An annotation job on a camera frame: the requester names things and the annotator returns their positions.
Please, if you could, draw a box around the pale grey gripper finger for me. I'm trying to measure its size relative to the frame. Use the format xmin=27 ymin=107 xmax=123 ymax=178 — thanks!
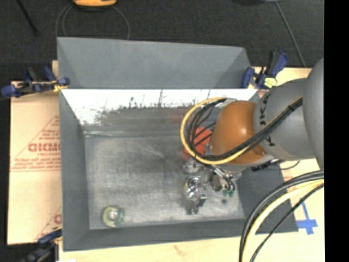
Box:
xmin=198 ymin=187 xmax=209 ymax=210
xmin=184 ymin=176 xmax=202 ymax=215

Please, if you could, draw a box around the orange-red blocky thing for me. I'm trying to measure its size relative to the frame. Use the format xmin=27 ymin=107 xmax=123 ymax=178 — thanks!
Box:
xmin=182 ymin=125 xmax=214 ymax=158

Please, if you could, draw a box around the grey metal bin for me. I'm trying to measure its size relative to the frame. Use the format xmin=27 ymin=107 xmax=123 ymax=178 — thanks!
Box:
xmin=56 ymin=37 xmax=298 ymax=251

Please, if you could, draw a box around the brown cardboard board, red print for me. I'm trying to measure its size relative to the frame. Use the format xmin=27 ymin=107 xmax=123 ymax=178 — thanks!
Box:
xmin=6 ymin=81 xmax=64 ymax=246

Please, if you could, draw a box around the green and yellow round ring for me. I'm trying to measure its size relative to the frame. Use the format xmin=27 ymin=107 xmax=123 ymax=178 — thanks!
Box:
xmin=101 ymin=205 xmax=125 ymax=228

